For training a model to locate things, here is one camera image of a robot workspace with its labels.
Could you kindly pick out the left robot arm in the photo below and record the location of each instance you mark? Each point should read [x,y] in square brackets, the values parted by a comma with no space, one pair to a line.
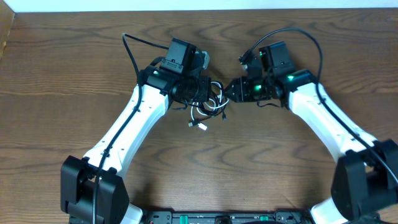
[92,188]

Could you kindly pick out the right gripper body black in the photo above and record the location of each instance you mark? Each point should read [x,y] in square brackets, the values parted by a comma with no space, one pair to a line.
[258,89]

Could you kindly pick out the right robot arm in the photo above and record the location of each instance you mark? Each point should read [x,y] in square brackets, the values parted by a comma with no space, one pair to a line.
[366,169]

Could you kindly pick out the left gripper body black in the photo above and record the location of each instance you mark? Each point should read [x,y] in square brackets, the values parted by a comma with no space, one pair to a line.
[204,91]

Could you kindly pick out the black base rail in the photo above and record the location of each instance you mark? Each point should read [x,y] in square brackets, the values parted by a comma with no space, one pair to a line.
[281,216]

